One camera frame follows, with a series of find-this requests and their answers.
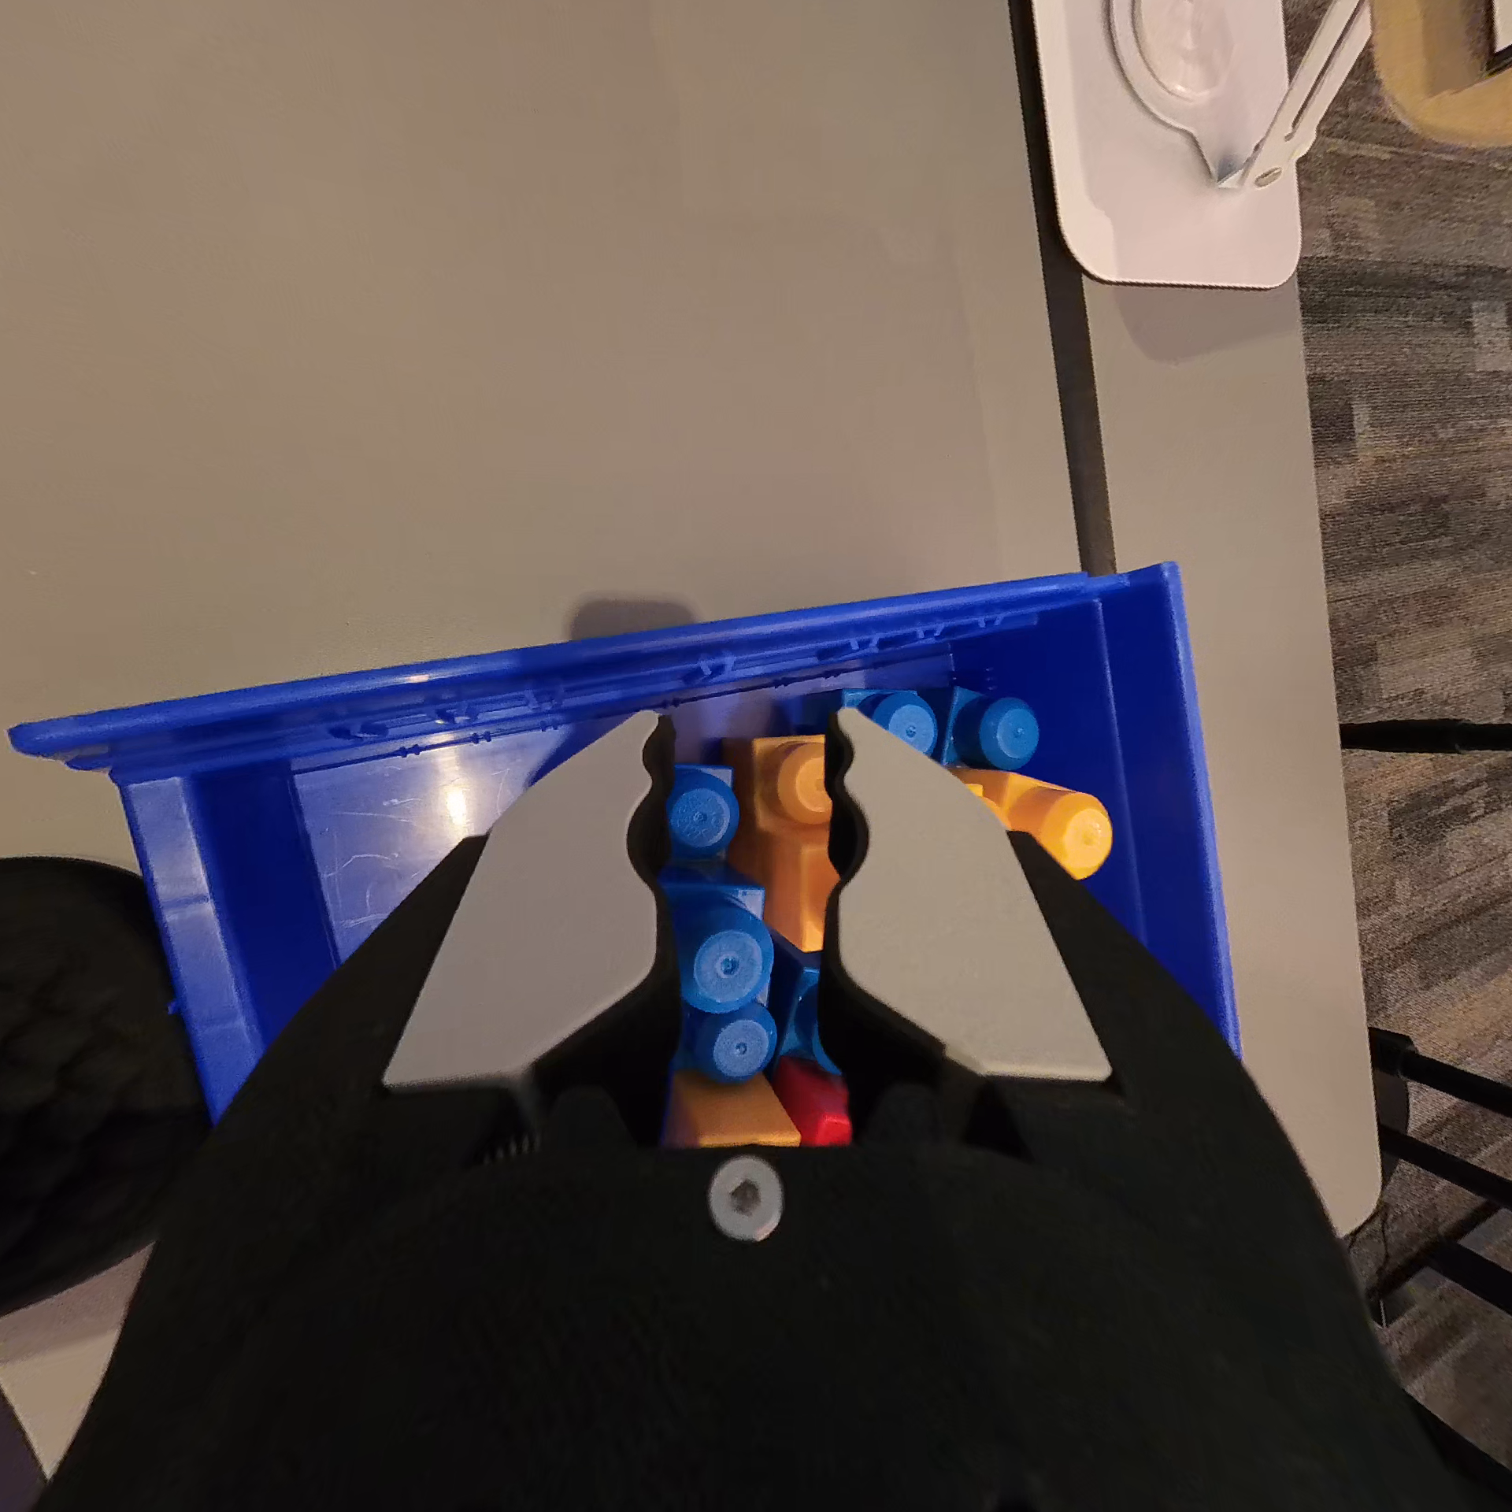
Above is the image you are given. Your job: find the white board stand base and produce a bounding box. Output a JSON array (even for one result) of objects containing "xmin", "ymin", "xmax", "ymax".
[{"xmin": 1029, "ymin": 0, "xmax": 1303, "ymax": 288}]

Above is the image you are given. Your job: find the blue plastic bin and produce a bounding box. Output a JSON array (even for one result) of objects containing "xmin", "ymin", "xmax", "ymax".
[{"xmin": 4, "ymin": 560, "xmax": 1242, "ymax": 1152}]

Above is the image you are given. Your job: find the cluster of assembled block steps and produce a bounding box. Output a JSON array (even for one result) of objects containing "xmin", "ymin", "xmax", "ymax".
[{"xmin": 658, "ymin": 688, "xmax": 1114, "ymax": 1149}]

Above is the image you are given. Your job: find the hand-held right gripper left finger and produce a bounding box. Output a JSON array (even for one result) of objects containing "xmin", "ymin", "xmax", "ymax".
[{"xmin": 381, "ymin": 708, "xmax": 685, "ymax": 1100}]

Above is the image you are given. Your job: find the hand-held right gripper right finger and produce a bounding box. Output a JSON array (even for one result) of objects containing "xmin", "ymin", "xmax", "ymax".
[{"xmin": 820, "ymin": 705, "xmax": 1114, "ymax": 1105}]

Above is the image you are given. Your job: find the wooden instruction board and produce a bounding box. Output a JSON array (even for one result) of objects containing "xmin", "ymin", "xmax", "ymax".
[{"xmin": 1374, "ymin": 0, "xmax": 1512, "ymax": 143}]

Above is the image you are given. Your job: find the black round pad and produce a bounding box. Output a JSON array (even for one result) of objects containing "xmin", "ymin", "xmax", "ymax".
[{"xmin": 0, "ymin": 855, "xmax": 207, "ymax": 1313}]

